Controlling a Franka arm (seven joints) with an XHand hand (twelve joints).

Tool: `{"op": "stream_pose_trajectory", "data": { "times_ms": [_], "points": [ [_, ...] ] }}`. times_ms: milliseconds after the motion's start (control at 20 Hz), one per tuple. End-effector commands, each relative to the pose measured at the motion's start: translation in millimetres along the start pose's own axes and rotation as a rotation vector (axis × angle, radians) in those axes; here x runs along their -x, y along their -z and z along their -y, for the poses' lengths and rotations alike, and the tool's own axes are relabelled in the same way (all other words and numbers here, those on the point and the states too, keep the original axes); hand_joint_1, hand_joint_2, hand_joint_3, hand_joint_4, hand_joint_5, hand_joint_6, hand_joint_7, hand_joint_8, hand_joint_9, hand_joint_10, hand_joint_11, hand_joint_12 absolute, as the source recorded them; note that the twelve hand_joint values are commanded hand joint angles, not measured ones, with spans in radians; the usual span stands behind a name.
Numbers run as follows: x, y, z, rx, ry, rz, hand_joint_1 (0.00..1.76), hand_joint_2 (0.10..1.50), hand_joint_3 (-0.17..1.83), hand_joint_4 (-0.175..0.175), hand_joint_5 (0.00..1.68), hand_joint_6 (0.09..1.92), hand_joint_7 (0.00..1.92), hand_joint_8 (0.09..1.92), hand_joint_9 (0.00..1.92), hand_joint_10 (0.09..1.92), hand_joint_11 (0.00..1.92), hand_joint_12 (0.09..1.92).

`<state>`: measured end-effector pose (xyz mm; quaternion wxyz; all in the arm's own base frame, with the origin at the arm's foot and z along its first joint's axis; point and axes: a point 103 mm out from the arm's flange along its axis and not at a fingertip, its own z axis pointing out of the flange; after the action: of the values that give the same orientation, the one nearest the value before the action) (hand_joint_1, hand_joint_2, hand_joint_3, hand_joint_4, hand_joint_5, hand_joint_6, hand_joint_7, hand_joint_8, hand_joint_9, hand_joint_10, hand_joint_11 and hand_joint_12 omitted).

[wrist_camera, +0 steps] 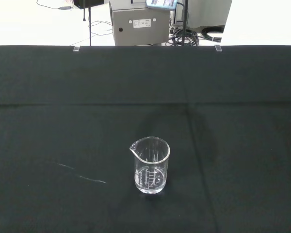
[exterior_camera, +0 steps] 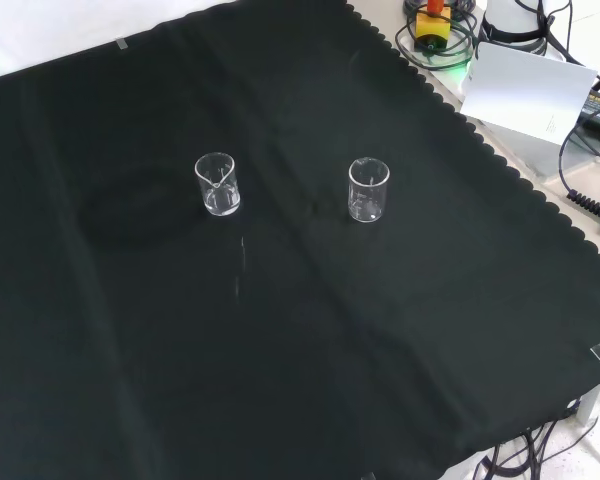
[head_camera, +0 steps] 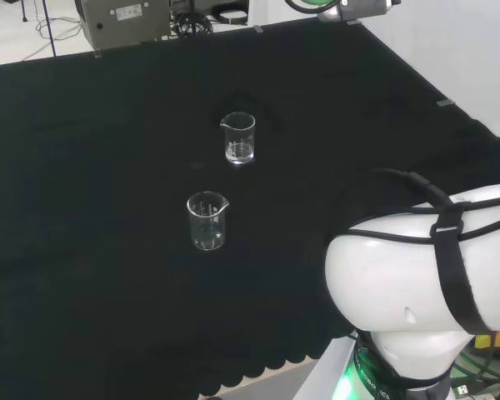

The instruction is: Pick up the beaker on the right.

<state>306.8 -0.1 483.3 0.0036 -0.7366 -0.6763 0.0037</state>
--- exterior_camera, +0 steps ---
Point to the clear glass beaker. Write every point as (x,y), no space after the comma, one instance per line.
(365,211)
(219,201)

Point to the clear glass rod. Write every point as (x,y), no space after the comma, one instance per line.
(237,290)

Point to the black bench cloth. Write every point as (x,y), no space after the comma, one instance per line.
(300,325)

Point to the yellow stop button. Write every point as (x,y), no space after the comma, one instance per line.
(432,27)

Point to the grey tape strip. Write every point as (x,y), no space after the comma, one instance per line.
(122,44)

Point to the pale board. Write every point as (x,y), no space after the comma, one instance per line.
(525,90)

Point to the white bench bracket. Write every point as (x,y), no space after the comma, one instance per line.
(592,405)

